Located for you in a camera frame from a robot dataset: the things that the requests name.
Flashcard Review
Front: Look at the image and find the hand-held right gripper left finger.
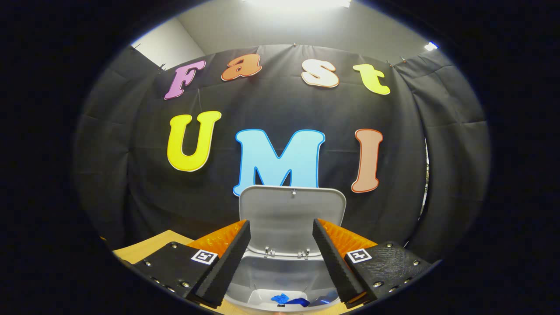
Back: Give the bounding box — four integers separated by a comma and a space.
133, 219, 252, 309

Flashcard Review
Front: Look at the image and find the wooden desktop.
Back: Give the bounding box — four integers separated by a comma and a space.
113, 231, 364, 315

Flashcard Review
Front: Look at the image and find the white desktop garbage bin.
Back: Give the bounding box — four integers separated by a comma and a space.
223, 185, 347, 315

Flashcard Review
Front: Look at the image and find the large ceiling light panel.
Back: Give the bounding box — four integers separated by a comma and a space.
243, 0, 353, 12

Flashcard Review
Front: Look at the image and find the black backdrop cloth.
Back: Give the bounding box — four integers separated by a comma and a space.
73, 43, 490, 263

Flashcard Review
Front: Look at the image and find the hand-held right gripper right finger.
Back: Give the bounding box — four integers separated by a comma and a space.
312, 217, 434, 308

